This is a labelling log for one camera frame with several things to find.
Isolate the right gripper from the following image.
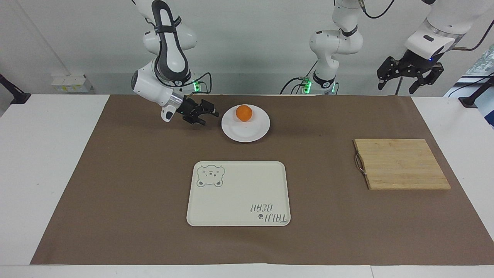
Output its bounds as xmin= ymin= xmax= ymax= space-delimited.
xmin=178 ymin=97 xmax=220 ymax=125

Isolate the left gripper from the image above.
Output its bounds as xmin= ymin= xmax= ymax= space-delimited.
xmin=377 ymin=48 xmax=444 ymax=95

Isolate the white round plate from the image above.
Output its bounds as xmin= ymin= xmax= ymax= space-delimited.
xmin=221 ymin=104 xmax=271 ymax=143

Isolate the orange fruit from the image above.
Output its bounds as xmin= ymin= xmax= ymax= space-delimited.
xmin=236 ymin=105 xmax=253 ymax=123

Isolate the black stand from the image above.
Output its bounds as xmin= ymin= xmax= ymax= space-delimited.
xmin=0 ymin=74 xmax=32 ymax=105
xmin=458 ymin=73 xmax=494 ymax=108

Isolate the cream tray with bear print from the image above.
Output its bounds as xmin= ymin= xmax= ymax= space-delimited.
xmin=186 ymin=161 xmax=291 ymax=227

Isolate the bamboo cutting board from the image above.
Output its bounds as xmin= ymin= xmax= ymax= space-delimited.
xmin=353 ymin=138 xmax=452 ymax=191

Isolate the black cable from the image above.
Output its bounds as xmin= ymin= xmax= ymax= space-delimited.
xmin=184 ymin=72 xmax=212 ymax=95
xmin=454 ymin=30 xmax=494 ymax=52
xmin=358 ymin=0 xmax=396 ymax=19
xmin=280 ymin=61 xmax=318 ymax=95

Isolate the white wall socket box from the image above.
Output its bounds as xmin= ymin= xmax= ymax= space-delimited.
xmin=51 ymin=73 xmax=94 ymax=93

